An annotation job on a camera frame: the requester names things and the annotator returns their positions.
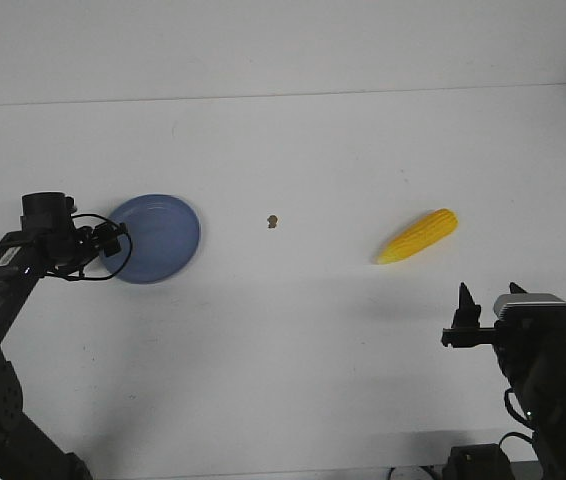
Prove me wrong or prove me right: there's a yellow corn cob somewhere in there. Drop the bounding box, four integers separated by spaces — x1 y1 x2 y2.
375 208 459 265

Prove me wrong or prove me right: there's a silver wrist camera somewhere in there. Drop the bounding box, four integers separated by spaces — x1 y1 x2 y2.
493 293 566 322

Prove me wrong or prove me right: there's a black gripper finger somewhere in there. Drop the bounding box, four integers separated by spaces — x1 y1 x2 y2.
452 282 482 330
509 282 528 295

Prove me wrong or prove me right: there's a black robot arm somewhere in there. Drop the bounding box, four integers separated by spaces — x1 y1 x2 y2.
441 283 566 479
0 192 130 479

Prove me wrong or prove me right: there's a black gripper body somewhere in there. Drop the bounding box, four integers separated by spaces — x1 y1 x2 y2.
441 327 498 348
65 222 128 263

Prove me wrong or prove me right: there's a blue round plate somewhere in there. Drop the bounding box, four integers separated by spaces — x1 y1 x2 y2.
100 194 201 284

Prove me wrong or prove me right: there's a small brown table mark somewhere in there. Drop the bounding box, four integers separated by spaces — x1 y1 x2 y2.
267 215 278 229

